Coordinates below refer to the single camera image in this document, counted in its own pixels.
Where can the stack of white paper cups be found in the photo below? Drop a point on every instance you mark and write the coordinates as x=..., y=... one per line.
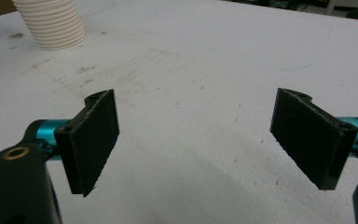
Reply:
x=52, y=21

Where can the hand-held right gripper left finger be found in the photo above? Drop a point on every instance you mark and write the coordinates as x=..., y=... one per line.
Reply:
x=88, y=140

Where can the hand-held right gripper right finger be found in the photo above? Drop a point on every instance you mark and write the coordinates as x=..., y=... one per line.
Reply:
x=310, y=140

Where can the white foam mat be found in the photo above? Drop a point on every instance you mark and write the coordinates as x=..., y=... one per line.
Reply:
x=192, y=77

